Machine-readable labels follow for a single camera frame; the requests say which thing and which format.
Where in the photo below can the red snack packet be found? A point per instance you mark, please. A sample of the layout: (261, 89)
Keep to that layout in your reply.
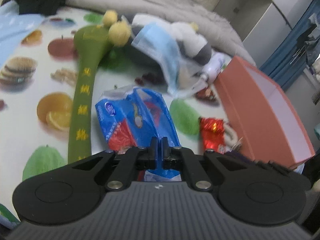
(212, 132)

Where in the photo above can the blue red plastic bag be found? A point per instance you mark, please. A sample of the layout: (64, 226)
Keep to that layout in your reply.
(140, 120)

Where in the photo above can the grey white penguin plush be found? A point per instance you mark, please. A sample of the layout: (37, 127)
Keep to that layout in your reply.
(195, 45)

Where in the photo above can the light blue bed sheet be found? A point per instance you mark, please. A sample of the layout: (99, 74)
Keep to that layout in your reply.
(15, 22)

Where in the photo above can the green plush stick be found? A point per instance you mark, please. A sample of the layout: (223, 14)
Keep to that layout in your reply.
(85, 80)

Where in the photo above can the orange cardboard box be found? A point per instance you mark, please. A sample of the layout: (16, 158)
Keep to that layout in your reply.
(255, 110)

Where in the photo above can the white wardrobe unit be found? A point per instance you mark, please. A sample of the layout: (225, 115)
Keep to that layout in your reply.
(250, 5)

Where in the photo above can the fruit print mat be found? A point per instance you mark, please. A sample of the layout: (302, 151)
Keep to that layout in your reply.
(30, 85)

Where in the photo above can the white spray bottle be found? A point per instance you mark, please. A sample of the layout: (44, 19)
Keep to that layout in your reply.
(215, 66)

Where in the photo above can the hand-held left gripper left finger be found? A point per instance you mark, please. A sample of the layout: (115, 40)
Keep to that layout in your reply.
(152, 152)

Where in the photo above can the blue face mask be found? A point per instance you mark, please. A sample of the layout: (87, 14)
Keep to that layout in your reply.
(160, 47)

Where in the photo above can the blue curtain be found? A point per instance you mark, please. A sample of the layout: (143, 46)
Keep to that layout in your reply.
(282, 55)

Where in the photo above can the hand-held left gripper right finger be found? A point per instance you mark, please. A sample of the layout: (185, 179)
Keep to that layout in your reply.
(166, 155)

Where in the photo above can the grey duvet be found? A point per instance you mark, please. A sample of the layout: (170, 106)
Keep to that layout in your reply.
(175, 2)

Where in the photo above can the hanging denim clothes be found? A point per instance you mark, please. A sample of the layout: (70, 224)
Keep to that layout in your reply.
(312, 37)

